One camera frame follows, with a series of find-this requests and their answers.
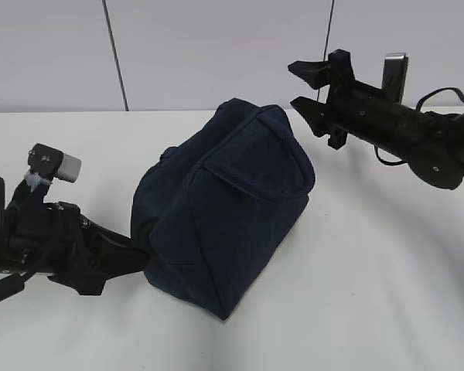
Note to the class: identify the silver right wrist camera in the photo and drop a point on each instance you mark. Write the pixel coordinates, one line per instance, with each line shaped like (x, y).
(394, 75)

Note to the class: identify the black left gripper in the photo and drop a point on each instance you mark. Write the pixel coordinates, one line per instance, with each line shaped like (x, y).
(55, 239)

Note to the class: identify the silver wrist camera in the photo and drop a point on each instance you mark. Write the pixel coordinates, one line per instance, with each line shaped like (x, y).
(394, 75)
(49, 163)

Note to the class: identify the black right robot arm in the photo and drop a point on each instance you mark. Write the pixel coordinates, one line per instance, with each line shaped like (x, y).
(429, 143)

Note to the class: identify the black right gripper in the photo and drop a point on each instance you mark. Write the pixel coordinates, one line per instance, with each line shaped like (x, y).
(352, 107)

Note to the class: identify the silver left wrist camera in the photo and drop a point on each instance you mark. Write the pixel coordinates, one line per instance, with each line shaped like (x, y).
(49, 163)

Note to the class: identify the dark blue lunch bag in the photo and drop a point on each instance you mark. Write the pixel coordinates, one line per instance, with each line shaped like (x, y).
(212, 211)

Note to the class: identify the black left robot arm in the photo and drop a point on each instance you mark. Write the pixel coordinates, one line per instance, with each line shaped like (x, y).
(57, 240)

